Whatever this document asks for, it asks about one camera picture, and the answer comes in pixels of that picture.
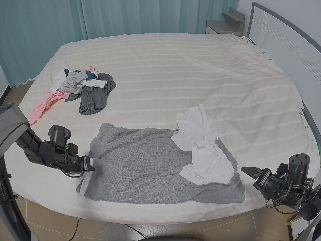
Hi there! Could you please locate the bed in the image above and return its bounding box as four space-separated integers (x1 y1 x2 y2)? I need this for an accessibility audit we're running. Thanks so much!
3 2 321 226

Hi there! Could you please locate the grey and white sweater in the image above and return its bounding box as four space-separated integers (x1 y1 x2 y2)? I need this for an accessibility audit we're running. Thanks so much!
76 104 246 205

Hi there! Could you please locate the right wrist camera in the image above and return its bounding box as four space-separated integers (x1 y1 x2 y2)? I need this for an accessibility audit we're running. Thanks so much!
277 163 289 178

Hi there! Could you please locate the wooden framed white panel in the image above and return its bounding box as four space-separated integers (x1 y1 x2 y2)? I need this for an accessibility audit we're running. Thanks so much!
287 216 309 241

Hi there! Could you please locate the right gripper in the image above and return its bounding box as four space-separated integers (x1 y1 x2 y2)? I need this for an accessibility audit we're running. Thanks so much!
241 167 285 201

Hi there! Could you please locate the blue-green curtain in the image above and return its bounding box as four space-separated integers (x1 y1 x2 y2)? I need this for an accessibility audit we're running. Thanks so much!
79 0 240 38
0 0 88 87

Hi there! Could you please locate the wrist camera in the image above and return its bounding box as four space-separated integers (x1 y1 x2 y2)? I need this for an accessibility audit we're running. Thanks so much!
66 143 79 157
277 163 289 178

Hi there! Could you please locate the grey bedside table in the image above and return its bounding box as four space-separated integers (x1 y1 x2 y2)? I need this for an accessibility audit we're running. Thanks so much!
206 7 246 34

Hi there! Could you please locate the pile of clothes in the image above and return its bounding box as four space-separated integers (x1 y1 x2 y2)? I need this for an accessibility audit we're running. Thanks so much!
53 68 108 95

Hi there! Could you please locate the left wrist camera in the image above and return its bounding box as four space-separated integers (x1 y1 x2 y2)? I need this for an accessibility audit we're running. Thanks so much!
66 143 79 157

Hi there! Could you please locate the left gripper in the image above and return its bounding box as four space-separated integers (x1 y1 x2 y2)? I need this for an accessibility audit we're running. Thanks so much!
63 155 95 177

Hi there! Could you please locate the black cable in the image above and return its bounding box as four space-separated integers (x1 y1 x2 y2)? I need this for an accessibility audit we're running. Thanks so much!
73 218 82 241

